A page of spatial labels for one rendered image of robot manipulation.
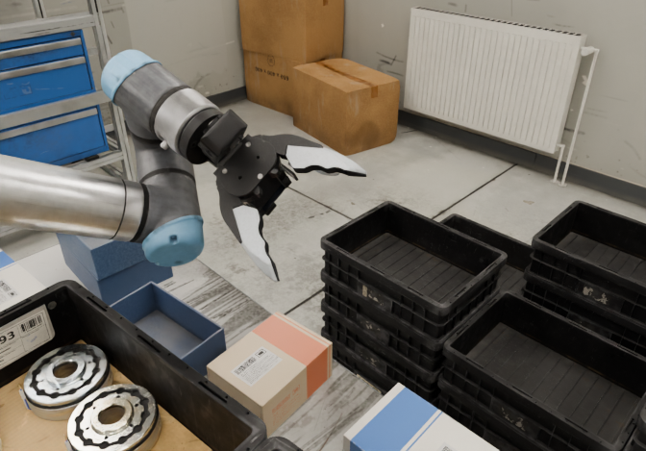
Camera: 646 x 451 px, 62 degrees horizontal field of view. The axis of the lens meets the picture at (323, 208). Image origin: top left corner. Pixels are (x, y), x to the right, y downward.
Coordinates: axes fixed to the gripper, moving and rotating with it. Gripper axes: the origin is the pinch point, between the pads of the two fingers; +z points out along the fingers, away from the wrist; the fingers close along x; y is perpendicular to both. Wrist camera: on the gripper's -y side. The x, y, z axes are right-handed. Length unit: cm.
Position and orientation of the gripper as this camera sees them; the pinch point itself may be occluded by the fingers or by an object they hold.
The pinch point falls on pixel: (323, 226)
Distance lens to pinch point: 57.3
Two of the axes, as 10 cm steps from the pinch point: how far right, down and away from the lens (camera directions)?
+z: 7.5, 5.8, -3.2
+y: 1.7, 3.0, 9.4
